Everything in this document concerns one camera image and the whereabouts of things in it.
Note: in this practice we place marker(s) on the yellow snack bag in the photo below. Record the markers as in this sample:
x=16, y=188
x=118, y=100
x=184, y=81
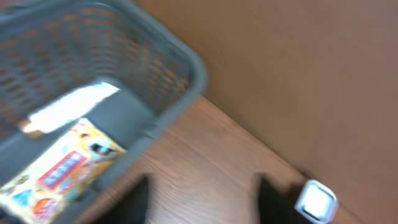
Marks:
x=44, y=189

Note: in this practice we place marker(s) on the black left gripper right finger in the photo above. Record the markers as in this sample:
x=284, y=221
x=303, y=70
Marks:
x=275, y=206

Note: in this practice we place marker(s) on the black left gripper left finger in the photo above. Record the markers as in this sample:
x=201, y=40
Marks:
x=132, y=208

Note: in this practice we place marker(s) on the white barcode scanner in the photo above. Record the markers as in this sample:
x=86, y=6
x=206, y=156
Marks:
x=316, y=202

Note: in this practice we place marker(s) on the grey plastic basket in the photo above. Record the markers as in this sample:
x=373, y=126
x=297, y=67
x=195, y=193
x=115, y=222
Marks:
x=49, y=48

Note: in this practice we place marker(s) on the white tube gold cap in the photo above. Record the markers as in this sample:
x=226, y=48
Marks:
x=65, y=109

